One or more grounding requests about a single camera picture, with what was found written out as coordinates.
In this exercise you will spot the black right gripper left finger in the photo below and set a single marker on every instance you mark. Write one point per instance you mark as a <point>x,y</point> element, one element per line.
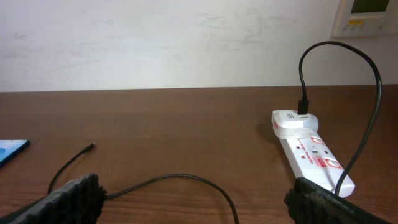
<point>79,201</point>

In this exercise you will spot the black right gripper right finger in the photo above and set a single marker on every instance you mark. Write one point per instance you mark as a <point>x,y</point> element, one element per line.
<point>308,202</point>

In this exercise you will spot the blue Galaxy smartphone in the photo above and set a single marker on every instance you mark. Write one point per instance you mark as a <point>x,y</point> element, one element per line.
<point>11,148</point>

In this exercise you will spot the white USB charger adapter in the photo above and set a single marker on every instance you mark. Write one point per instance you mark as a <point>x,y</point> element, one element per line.
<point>288,124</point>

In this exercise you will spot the white power strip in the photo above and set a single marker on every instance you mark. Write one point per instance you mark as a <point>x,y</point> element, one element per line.
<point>310,158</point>

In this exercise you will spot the white wall control panel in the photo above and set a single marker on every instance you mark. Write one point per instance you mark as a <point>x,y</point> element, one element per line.
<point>365,18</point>

